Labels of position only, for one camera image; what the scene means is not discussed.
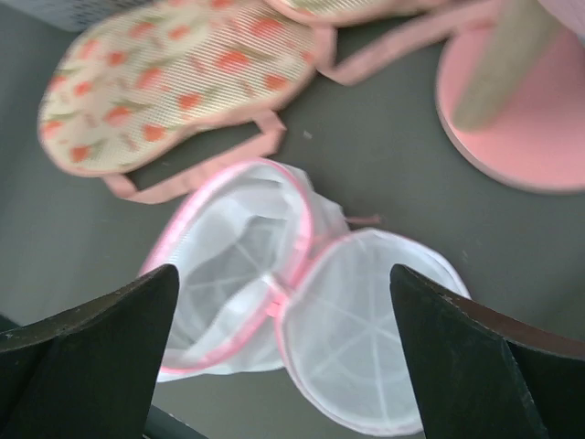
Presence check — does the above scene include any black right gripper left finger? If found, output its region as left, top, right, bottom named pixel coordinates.
left=1, top=265, right=179, bottom=438

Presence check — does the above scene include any pink three-tier wooden shelf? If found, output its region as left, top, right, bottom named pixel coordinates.
left=435, top=1, right=584, bottom=194

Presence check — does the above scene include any peach patterned eye mask upper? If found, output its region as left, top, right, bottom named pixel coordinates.
left=268, top=1, right=499, bottom=86

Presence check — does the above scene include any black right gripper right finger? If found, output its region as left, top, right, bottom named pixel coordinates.
left=389, top=264, right=584, bottom=438

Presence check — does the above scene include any white plastic basket left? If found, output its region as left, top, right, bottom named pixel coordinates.
left=29, top=0, right=152, bottom=32

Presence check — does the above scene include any peach patterned eye mask lower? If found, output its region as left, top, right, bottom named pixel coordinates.
left=38, top=1, right=316, bottom=204

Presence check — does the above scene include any white mesh pink-trim laundry bag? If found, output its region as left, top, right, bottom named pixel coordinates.
left=143, top=159, right=468, bottom=436

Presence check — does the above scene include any peach patterned eye mask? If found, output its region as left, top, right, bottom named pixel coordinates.
left=38, top=1, right=316, bottom=204
left=268, top=1, right=499, bottom=86

